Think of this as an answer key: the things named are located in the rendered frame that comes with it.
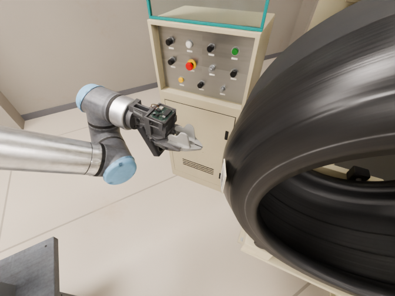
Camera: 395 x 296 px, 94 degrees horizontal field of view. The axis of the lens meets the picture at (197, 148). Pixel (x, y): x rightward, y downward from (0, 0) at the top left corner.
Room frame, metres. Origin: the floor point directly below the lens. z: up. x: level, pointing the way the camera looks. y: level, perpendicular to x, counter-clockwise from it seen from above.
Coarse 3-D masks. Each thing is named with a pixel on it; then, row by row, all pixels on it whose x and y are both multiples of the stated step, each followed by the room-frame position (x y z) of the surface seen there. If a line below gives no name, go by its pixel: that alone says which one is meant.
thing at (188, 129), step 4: (188, 124) 0.38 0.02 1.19; (176, 128) 0.39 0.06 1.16; (180, 128) 0.38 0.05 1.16; (184, 128) 0.38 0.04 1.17; (188, 128) 0.37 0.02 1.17; (192, 128) 0.37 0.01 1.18; (176, 132) 0.39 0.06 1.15; (180, 132) 0.38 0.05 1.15; (184, 132) 0.38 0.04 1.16; (188, 132) 0.37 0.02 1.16; (192, 132) 0.37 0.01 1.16; (188, 136) 0.37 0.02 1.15; (192, 136) 0.37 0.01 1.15; (192, 140) 0.36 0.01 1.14; (196, 140) 0.36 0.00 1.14; (196, 144) 0.35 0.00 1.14; (200, 144) 0.35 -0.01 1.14
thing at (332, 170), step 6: (318, 168) 0.42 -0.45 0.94; (324, 168) 0.42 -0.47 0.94; (330, 168) 0.41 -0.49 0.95; (336, 168) 0.41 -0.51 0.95; (342, 168) 0.41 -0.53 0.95; (330, 174) 0.40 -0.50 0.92; (336, 174) 0.40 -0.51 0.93; (342, 174) 0.39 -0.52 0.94; (372, 180) 0.36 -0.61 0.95; (378, 180) 0.36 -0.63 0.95
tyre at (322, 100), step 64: (384, 0) 0.30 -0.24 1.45; (320, 64) 0.21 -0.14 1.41; (384, 64) 0.17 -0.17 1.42; (256, 128) 0.20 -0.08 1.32; (320, 128) 0.15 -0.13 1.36; (384, 128) 0.13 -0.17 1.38; (256, 192) 0.16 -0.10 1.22; (320, 192) 0.32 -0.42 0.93; (384, 192) 0.28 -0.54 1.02; (320, 256) 0.14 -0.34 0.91; (384, 256) 0.13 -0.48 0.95
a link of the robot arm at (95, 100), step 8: (88, 88) 0.47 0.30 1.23; (96, 88) 0.48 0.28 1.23; (104, 88) 0.48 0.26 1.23; (80, 96) 0.45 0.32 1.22; (88, 96) 0.45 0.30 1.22; (96, 96) 0.44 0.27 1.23; (104, 96) 0.44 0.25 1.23; (112, 96) 0.44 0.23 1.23; (80, 104) 0.44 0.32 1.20; (88, 104) 0.44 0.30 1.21; (96, 104) 0.43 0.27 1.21; (104, 104) 0.42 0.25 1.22; (88, 112) 0.43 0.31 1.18; (96, 112) 0.42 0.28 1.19; (104, 112) 0.41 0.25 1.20; (88, 120) 0.43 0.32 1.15; (96, 120) 0.42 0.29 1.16; (104, 120) 0.42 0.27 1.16
